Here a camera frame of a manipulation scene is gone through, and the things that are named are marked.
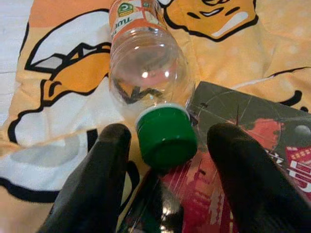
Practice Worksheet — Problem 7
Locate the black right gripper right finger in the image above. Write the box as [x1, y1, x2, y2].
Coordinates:
[207, 122, 311, 233]

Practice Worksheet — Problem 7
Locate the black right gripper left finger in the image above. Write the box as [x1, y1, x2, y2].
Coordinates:
[38, 123, 133, 233]

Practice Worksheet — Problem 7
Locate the dark red-green paperback book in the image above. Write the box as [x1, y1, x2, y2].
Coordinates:
[116, 81, 311, 233]

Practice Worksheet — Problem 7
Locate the clear bottle with green cap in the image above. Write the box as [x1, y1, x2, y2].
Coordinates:
[108, 0, 198, 170]

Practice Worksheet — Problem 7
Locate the yellow cartoon print blanket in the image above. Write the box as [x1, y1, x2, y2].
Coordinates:
[0, 0, 311, 233]

